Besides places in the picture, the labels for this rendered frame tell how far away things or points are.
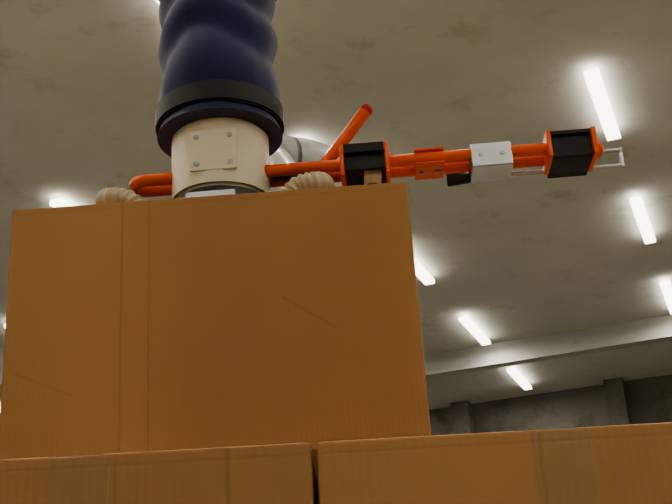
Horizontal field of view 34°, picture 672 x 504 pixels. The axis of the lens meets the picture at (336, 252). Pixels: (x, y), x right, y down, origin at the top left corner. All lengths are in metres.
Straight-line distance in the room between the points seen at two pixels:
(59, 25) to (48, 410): 6.90
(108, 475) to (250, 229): 0.77
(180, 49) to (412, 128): 7.85
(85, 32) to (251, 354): 6.97
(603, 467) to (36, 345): 0.94
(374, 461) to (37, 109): 8.62
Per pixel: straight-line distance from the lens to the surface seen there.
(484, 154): 1.87
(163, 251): 1.63
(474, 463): 0.91
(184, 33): 1.96
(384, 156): 1.85
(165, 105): 1.90
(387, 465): 0.90
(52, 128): 9.69
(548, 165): 1.90
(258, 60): 1.93
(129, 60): 8.71
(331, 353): 1.55
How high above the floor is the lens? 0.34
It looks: 23 degrees up
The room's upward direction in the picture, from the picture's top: 3 degrees counter-clockwise
